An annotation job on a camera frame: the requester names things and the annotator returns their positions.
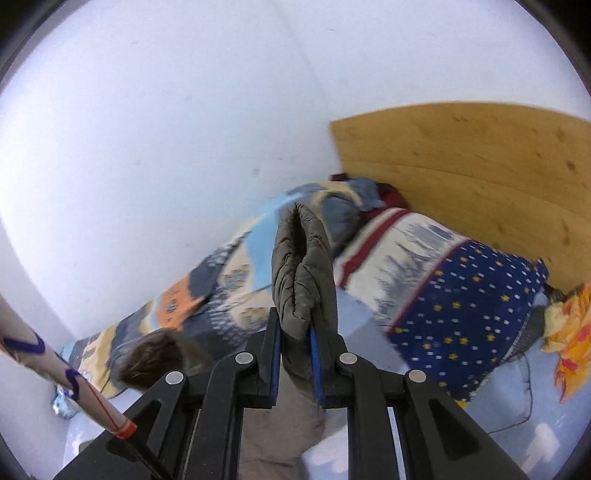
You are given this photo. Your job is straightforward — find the olive puffer jacket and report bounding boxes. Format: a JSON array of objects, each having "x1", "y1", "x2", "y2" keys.
[{"x1": 115, "y1": 201, "x2": 341, "y2": 480}]

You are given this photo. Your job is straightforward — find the patchwork cartoon quilt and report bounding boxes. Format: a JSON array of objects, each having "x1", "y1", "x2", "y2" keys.
[{"x1": 60, "y1": 177, "x2": 384, "y2": 399}]

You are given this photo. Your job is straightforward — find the blue star pillow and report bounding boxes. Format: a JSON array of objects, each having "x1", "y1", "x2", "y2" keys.
[{"x1": 334, "y1": 208, "x2": 549, "y2": 402}]

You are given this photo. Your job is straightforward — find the yellow orange floral cloth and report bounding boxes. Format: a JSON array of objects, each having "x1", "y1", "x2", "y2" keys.
[{"x1": 542, "y1": 283, "x2": 591, "y2": 403}]

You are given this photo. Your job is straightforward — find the dark red garment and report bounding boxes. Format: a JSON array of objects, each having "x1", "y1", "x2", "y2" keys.
[{"x1": 329, "y1": 173, "x2": 409, "y2": 224}]

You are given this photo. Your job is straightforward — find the wooden headboard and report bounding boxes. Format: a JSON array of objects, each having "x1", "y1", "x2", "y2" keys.
[{"x1": 331, "y1": 102, "x2": 590, "y2": 290}]

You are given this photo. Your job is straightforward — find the black cable on bed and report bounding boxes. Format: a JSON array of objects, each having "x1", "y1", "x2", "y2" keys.
[{"x1": 486, "y1": 350, "x2": 537, "y2": 435}]

